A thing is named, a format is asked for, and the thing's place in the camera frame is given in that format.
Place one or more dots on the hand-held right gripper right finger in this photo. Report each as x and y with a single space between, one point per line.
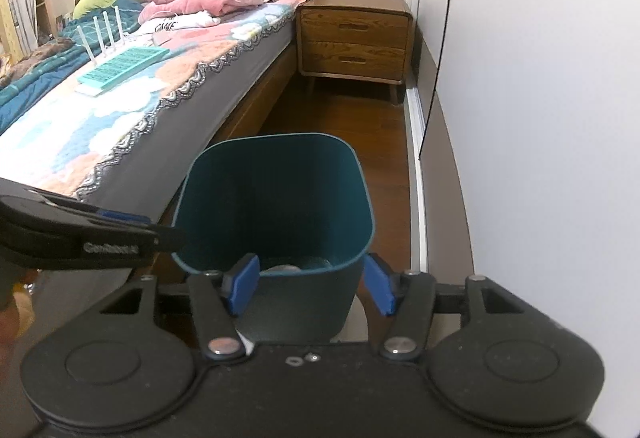
380 288

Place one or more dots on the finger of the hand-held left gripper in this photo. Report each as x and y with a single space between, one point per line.
122 217
170 239

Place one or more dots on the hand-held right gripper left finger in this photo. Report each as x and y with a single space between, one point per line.
244 285

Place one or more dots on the teal plastic bin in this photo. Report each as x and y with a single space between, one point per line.
270 198

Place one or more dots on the person's left hand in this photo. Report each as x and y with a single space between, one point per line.
17 323

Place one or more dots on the pale round object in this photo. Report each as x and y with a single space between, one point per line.
295 266

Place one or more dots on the bed with patterned cover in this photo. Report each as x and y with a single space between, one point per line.
100 118

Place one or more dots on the grey mattress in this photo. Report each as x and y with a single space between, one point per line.
200 133

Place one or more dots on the white router with antennas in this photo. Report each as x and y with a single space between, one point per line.
86 91

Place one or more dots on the teal grid tray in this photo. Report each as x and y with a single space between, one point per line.
120 68

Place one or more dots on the teal blanket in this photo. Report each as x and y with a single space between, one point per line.
30 83

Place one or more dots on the white printed shirt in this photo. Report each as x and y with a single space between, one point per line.
170 24

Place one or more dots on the wooden nightstand drawer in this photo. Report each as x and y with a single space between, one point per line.
350 30
350 60

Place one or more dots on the pink garment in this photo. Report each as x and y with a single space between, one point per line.
225 0

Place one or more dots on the wooden nightstand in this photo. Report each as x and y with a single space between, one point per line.
350 3

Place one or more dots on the silver floor rail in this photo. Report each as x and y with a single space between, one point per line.
418 198

